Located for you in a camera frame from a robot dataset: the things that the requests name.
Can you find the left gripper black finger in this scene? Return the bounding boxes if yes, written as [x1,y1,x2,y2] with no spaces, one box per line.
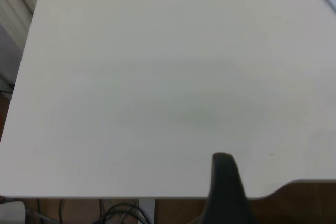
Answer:
[201,152,261,224]

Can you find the white table leg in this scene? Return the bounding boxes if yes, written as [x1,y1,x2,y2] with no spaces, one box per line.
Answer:
[137,198,156,224]

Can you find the white box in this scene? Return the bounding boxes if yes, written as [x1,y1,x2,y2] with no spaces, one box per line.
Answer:
[0,201,26,224]

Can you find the black cable loop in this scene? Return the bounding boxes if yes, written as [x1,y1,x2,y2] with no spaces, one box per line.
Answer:
[98,199,149,224]

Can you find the thin black cable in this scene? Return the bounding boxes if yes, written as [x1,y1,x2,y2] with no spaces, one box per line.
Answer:
[58,198,67,224]

